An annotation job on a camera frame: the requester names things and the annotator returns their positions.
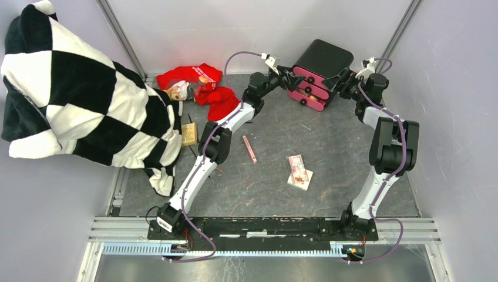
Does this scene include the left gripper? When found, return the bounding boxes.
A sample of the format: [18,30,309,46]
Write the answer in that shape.
[260,66,307,99]

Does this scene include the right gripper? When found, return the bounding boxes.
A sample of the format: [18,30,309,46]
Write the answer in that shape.
[319,68,365,102]

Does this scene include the black pink drawer organizer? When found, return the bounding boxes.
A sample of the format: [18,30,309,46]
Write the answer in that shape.
[287,39,354,111]

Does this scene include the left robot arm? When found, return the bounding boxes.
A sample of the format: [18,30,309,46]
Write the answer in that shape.
[156,66,305,240]

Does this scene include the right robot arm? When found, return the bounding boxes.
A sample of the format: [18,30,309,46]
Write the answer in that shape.
[322,69,420,240]

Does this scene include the pink makeup package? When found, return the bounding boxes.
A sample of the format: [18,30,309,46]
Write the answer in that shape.
[287,155,308,182]

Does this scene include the red cloth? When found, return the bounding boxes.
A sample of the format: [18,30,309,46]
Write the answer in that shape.
[156,63,240,121]

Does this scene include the small plush doll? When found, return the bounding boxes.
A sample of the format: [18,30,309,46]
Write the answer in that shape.
[164,80,197,101]

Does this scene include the yellow small box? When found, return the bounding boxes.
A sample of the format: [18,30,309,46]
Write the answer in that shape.
[181,122,198,147]

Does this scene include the black white checkered blanket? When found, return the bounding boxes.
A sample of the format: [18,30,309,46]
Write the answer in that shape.
[1,1,183,197]

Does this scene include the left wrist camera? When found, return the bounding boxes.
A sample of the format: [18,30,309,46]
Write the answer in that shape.
[261,53,280,75]

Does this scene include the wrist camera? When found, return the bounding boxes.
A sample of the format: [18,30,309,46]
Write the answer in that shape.
[355,57,377,81]
[261,53,280,75]

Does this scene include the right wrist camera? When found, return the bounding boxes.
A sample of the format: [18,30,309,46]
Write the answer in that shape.
[355,57,377,81]

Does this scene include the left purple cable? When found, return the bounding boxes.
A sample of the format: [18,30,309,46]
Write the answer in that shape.
[163,51,269,264]

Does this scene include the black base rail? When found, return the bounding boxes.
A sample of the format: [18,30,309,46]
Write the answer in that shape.
[147,217,379,253]

